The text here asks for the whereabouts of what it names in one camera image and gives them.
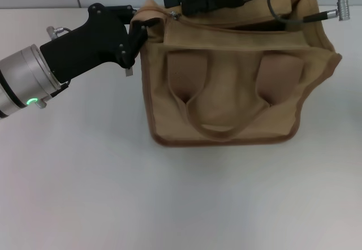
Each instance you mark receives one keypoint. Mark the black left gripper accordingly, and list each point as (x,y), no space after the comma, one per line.
(85,49)

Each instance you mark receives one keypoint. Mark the silver metal zipper pull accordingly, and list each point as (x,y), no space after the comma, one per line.
(175,15)

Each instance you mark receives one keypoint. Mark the khaki canvas food bag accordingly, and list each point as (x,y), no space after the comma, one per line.
(226,91)

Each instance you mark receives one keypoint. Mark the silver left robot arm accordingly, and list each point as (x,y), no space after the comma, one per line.
(22,74)

